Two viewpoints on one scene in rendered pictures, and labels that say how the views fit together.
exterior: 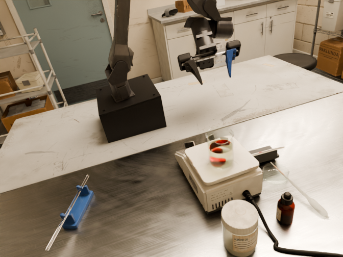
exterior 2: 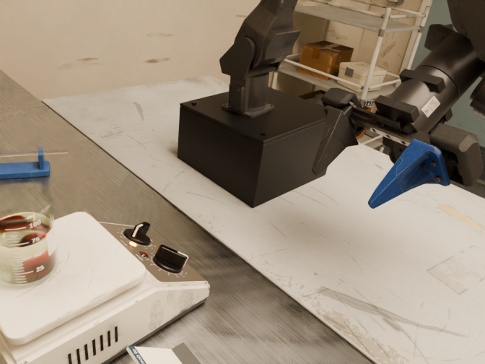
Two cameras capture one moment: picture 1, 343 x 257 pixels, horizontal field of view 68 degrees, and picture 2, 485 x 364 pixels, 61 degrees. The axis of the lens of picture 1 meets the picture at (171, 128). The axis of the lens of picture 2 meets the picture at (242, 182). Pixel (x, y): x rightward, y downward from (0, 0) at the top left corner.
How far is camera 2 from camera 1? 0.55 m
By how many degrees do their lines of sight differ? 45
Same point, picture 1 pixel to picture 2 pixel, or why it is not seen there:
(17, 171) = (96, 107)
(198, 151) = (74, 229)
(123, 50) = (261, 22)
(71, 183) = (71, 152)
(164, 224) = not seen: outside the picture
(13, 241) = not seen: outside the picture
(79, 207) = (12, 168)
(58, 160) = (123, 128)
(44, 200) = (37, 141)
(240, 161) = (28, 300)
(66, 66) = not seen: hidden behind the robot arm
